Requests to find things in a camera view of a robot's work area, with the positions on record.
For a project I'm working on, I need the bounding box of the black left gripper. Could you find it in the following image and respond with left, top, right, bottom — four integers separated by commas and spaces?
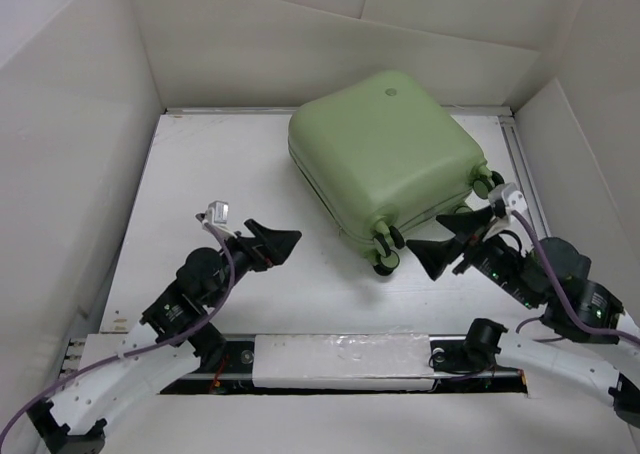
205, 219, 299, 307

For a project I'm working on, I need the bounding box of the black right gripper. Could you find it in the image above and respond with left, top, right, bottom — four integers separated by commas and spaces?
404, 203, 541, 307

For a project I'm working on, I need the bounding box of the green hard-shell suitcase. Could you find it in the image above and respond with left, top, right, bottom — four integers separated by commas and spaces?
288, 70, 504, 276

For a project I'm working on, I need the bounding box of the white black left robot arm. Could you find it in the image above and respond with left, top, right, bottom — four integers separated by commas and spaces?
26, 219, 302, 453

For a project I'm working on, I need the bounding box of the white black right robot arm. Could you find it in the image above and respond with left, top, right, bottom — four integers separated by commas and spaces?
406, 202, 639, 427

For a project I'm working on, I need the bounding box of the white foam block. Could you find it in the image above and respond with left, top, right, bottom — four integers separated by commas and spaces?
252, 333, 435, 391

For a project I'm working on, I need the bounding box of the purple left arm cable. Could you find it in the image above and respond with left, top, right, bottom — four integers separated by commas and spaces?
0, 221, 237, 454

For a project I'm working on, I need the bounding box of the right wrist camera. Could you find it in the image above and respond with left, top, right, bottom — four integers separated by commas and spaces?
488, 183, 528, 219

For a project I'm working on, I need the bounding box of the aluminium side rail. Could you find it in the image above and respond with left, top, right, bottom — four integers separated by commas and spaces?
499, 116, 549, 237

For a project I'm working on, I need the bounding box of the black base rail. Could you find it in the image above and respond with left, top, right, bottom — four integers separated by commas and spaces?
163, 333, 528, 396

